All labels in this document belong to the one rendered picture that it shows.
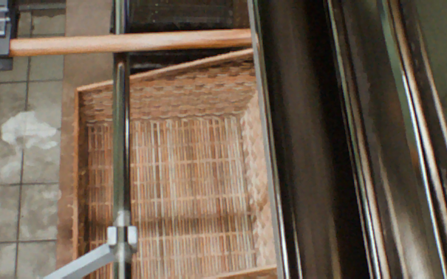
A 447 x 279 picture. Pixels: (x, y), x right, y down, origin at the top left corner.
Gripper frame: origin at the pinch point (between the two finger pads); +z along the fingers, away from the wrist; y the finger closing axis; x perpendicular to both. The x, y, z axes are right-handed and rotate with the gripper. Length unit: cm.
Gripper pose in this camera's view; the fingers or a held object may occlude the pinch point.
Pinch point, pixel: (3, 47)
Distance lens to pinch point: 171.5
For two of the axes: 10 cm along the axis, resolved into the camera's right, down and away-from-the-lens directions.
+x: -10.0, 0.4, -0.5
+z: 0.6, 8.2, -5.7
